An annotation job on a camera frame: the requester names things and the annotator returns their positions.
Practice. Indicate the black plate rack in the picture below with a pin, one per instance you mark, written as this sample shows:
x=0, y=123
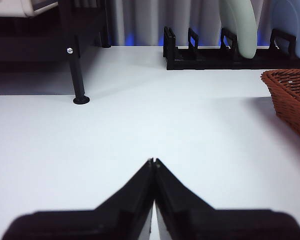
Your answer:
x=202, y=62

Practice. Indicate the grey pleated curtain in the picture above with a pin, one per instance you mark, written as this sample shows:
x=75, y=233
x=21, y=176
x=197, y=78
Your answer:
x=145, y=22

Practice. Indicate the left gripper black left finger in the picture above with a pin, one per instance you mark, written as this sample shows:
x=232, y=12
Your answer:
x=102, y=222

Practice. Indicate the silver toaster oven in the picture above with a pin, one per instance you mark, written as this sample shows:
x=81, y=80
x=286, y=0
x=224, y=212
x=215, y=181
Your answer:
x=10, y=7

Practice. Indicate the pale green plate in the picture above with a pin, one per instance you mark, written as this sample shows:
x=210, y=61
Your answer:
x=242, y=30

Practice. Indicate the pale blue plate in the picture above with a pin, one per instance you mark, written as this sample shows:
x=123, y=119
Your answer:
x=297, y=30

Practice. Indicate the brown wicker basket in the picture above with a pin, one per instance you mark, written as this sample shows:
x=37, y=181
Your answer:
x=292, y=100

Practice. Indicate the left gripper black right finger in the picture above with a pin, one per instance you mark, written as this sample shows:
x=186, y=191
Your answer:
x=215, y=225

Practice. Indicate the black metal shelf frame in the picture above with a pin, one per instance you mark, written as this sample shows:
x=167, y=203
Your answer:
x=77, y=75

